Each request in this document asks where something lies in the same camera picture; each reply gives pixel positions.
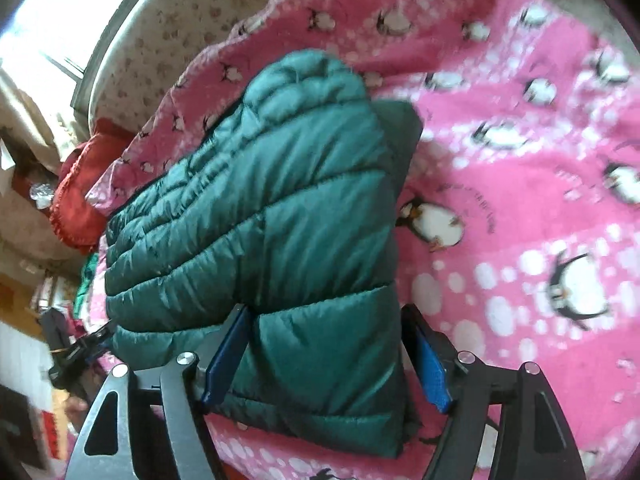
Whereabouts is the beige cloth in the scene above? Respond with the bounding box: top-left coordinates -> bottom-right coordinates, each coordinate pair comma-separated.
0,57 -> 78,173

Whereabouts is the pink penguin print blanket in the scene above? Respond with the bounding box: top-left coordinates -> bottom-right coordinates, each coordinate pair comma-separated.
75,0 -> 640,480

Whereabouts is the red knitted cloth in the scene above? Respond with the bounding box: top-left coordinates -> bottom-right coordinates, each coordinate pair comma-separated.
49,119 -> 137,256

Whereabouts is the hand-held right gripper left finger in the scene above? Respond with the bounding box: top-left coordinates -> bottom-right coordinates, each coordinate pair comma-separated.
65,304 -> 251,480

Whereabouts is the beige floral bed sheet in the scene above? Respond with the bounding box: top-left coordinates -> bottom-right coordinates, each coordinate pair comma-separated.
87,0 -> 416,136

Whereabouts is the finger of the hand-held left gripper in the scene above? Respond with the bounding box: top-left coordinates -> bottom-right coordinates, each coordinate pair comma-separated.
74,324 -> 115,357

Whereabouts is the green cloth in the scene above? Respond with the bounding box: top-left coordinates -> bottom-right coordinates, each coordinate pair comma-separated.
76,252 -> 102,312

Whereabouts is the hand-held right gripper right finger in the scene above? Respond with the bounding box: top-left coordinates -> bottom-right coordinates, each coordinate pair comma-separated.
400,304 -> 587,480

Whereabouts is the green puffer jacket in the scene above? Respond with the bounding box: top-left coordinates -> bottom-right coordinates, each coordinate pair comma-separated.
104,52 -> 425,461

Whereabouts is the grey bed frame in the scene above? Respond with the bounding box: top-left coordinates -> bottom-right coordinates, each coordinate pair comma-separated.
70,0 -> 168,111

